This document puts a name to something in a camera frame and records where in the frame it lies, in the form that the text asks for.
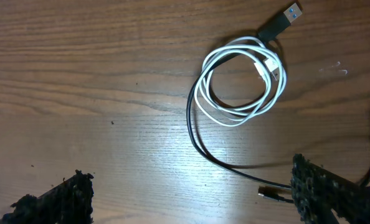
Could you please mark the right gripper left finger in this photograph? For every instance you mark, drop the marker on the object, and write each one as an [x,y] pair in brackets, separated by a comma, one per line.
[68,202]

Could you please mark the clear tape piece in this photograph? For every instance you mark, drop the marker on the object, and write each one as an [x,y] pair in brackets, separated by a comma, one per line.
[334,69]

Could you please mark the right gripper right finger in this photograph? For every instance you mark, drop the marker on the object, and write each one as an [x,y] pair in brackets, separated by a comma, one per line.
[321,196]

